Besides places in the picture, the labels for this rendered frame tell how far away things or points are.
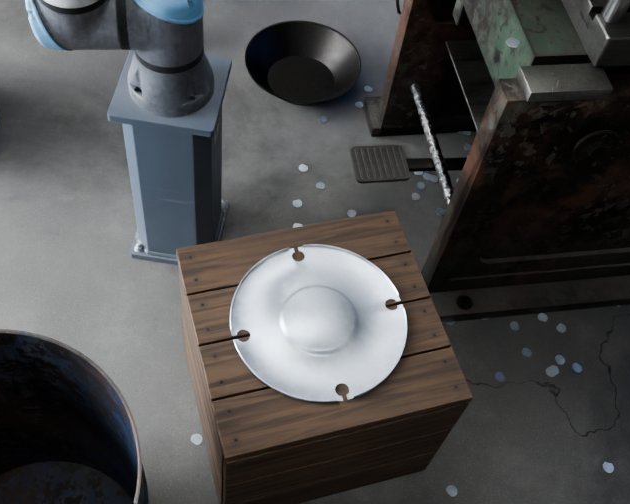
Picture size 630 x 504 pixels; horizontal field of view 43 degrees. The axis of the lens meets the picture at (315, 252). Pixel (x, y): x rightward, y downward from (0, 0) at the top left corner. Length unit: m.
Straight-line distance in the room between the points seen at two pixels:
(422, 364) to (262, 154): 0.84
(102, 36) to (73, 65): 0.86
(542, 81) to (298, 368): 0.59
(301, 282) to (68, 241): 0.67
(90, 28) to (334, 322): 0.60
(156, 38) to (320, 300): 0.49
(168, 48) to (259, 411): 0.59
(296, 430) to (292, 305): 0.21
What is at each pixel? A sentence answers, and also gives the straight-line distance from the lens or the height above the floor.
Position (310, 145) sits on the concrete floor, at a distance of 1.99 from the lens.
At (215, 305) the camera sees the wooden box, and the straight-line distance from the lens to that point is 1.31.
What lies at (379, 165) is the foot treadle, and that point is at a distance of 1.76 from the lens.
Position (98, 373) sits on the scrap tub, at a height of 0.47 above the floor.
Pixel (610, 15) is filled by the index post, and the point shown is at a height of 0.72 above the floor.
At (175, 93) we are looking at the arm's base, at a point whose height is 0.50.
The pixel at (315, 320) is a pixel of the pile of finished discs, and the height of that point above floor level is 0.36.
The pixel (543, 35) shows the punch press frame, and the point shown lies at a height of 0.65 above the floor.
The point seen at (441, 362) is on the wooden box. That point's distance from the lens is 1.31.
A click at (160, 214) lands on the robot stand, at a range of 1.64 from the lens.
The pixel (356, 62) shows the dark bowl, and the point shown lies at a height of 0.06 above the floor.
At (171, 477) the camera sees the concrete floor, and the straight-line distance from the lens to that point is 1.57.
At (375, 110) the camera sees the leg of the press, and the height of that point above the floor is 0.03.
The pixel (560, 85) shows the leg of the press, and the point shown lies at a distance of 1.33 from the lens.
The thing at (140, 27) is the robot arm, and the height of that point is 0.63.
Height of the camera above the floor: 1.49
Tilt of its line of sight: 56 degrees down
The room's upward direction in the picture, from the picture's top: 10 degrees clockwise
